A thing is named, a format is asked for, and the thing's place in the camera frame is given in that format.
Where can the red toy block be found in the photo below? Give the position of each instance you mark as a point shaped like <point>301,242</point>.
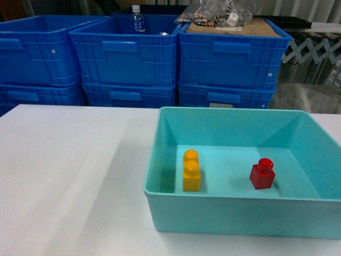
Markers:
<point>262,174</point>

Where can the yellow toy block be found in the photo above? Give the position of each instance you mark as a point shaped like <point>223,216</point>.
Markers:
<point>191,171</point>

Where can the teal plastic box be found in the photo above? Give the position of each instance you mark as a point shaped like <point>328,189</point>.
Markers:
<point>304,200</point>

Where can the blue crate bottom right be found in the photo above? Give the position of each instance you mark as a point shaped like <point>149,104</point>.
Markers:
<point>205,96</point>

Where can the blue crate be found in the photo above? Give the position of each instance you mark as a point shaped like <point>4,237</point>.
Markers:
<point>205,96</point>
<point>14,95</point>
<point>110,95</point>
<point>39,50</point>
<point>109,53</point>
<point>248,58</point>

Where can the blue crate bottom middle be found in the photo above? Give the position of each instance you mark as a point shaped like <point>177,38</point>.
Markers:
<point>110,95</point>

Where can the blue crate top right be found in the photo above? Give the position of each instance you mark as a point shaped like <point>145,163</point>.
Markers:
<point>248,58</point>

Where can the blue crate top middle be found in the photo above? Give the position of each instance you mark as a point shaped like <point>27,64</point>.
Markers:
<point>109,53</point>

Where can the clear water bottle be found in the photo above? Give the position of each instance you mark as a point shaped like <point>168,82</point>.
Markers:
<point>137,20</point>

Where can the clear bag of parts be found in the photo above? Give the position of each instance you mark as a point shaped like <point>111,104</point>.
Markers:
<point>218,13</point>

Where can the brown cardboard sheet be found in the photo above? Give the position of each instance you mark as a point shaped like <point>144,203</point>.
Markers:
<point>257,27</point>

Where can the blue crate top left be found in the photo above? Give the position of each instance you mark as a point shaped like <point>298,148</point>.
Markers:
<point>39,50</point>

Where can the grey scissor lattice gate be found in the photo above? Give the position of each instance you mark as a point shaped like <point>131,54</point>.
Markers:
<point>309,49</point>

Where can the blue crate bottom left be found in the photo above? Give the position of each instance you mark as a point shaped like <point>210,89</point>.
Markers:
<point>14,95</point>

